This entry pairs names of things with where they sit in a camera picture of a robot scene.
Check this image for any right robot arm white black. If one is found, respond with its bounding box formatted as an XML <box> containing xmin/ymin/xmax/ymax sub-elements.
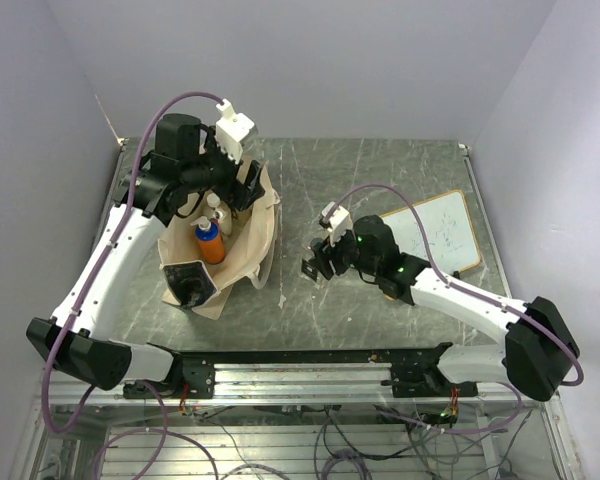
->
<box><xmin>301</xmin><ymin>215</ymin><xmax>580</xmax><ymax>402</ymax></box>

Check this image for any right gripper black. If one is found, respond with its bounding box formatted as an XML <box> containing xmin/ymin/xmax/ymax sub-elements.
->
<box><xmin>309</xmin><ymin>223</ymin><xmax>380</xmax><ymax>279</ymax></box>

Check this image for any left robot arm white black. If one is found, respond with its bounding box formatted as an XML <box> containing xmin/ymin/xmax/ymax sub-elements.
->
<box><xmin>26</xmin><ymin>112</ymin><xmax>264</xmax><ymax>397</ymax></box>

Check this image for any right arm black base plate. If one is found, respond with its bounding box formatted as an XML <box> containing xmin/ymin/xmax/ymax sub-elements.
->
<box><xmin>389</xmin><ymin>343</ymin><xmax>478</xmax><ymax>399</ymax></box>

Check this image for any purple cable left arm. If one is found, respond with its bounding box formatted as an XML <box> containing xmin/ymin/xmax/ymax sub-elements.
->
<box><xmin>42</xmin><ymin>92</ymin><xmax>229</xmax><ymax>480</ymax></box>

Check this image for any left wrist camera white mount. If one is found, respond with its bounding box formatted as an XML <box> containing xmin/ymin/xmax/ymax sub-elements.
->
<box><xmin>215</xmin><ymin>99</ymin><xmax>257</xmax><ymax>164</ymax></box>

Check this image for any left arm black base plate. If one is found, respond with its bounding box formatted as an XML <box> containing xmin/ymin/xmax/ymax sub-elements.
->
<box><xmin>123</xmin><ymin>362</ymin><xmax>216</xmax><ymax>400</ymax></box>

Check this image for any orange pump bottle blue collar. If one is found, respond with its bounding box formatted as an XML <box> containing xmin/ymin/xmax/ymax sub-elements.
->
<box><xmin>191</xmin><ymin>216</ymin><xmax>226</xmax><ymax>265</ymax></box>

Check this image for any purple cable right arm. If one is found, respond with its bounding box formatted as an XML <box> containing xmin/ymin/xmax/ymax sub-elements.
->
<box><xmin>324</xmin><ymin>183</ymin><xmax>584</xmax><ymax>435</ymax></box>

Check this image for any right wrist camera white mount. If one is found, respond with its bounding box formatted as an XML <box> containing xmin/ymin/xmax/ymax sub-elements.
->
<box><xmin>319</xmin><ymin>202</ymin><xmax>353</xmax><ymax>247</ymax></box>

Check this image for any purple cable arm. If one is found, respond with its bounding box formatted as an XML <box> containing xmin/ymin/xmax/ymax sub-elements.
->
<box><xmin>324</xmin><ymin>183</ymin><xmax>584</xmax><ymax>435</ymax></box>
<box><xmin>42</xmin><ymin>92</ymin><xmax>229</xmax><ymax>480</ymax></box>

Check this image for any chrome bottle white cap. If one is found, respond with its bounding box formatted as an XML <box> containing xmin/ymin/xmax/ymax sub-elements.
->
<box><xmin>204</xmin><ymin>193</ymin><xmax>233</xmax><ymax>237</ymax></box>

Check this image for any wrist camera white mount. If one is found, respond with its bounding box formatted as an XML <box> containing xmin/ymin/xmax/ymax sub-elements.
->
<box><xmin>319</xmin><ymin>202</ymin><xmax>353</xmax><ymax>247</ymax></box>
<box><xmin>215</xmin><ymin>99</ymin><xmax>257</xmax><ymax>164</ymax></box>

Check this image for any cream canvas tote bag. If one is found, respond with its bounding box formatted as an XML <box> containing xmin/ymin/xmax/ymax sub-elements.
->
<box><xmin>157</xmin><ymin>165</ymin><xmax>280</xmax><ymax>320</ymax></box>

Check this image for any aluminium rail frame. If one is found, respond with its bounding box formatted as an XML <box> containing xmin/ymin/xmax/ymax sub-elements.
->
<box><xmin>48</xmin><ymin>363</ymin><xmax>532</xmax><ymax>406</ymax></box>

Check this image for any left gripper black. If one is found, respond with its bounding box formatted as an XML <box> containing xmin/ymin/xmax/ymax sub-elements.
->
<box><xmin>183</xmin><ymin>126</ymin><xmax>266</xmax><ymax>211</ymax></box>

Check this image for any yellow-framed whiteboard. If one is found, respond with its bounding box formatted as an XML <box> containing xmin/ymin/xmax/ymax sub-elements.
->
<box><xmin>381</xmin><ymin>190</ymin><xmax>482</xmax><ymax>274</ymax></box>

